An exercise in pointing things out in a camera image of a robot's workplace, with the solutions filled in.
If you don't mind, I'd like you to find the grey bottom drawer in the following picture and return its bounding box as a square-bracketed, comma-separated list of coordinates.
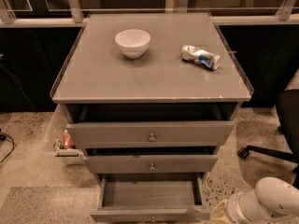
[91, 173, 210, 223]

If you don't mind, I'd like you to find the grey drawer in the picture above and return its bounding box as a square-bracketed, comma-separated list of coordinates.
[91, 173, 210, 223]
[66, 121, 234, 149]
[84, 148, 218, 174]

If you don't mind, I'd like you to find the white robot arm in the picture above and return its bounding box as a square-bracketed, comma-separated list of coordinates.
[225, 177, 299, 224]

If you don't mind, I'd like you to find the grey drawer cabinet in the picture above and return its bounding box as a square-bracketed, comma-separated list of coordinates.
[50, 12, 255, 185]

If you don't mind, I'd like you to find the grey top drawer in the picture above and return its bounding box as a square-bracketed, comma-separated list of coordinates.
[66, 121, 234, 149]

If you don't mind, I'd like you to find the grey middle drawer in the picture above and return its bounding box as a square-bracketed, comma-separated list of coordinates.
[84, 148, 218, 174]

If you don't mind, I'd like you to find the white ceramic bowl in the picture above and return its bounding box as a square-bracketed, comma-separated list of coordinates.
[115, 29, 150, 59]

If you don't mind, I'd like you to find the crumpled silver blue snack bag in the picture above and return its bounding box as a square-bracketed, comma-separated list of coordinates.
[181, 45, 221, 70]

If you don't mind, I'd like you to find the orange packet in bin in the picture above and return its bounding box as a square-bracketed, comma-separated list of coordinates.
[64, 130, 74, 148]

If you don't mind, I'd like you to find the clear plastic side bin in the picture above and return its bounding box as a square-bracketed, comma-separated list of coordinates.
[42, 105, 84, 165]

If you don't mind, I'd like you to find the black office chair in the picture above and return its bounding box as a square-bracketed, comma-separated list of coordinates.
[237, 89, 299, 189]

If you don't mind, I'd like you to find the metal window railing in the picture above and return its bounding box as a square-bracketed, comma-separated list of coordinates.
[0, 0, 299, 27]

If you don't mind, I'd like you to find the black floor cable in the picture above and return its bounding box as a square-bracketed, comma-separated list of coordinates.
[0, 128, 17, 166]

